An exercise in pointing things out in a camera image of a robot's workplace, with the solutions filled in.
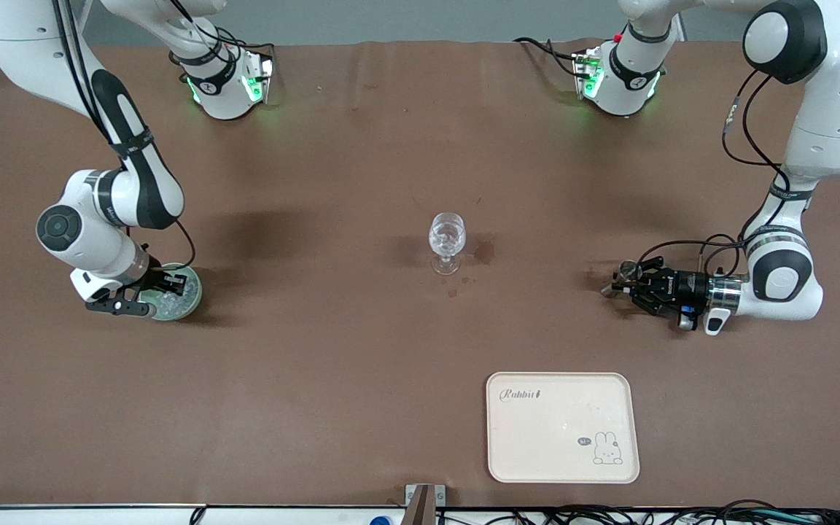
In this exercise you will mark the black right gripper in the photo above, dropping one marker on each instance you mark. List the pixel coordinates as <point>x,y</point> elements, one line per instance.
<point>155,278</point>

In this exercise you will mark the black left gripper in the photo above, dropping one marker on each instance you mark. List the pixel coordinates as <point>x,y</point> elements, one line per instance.
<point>685,284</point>

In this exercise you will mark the small dark round cap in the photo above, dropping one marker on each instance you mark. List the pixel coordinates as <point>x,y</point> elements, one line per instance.
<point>625,271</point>

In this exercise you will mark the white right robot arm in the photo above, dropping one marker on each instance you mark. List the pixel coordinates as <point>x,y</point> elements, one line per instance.
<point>92,240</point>

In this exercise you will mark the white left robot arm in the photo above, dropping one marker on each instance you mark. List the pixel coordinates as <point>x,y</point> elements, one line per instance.
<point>835,109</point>

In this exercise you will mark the clear stemmed wine glass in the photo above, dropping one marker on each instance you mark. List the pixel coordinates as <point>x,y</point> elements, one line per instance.
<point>447,237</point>

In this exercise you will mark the green round bowl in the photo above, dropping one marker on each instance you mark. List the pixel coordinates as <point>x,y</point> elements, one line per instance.
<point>196,295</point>

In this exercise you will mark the brown table cover sheet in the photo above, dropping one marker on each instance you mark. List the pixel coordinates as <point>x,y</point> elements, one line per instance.
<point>318,364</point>

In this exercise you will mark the cream rabbit print tray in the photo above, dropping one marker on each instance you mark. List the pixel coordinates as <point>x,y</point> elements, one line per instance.
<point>558,430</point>

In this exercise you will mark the blue bottle cap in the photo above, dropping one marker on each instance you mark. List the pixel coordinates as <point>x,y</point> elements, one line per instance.
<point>380,520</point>

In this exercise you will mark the grey metal bracket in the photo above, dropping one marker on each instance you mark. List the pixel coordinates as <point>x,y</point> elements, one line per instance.
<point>424,503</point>

